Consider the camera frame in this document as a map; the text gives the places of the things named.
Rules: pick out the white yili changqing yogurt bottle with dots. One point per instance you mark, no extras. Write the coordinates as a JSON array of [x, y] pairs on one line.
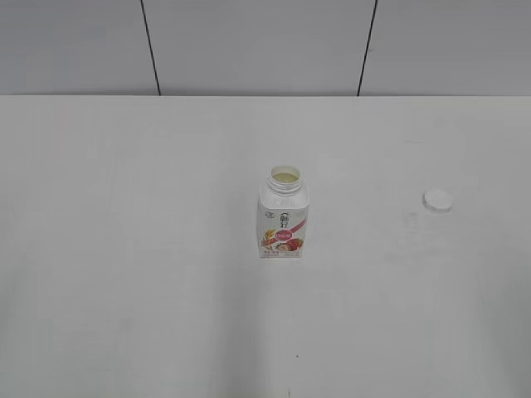
[[282, 214]]

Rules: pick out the white ribbed bottle cap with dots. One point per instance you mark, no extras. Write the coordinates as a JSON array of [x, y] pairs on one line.
[[437, 200]]

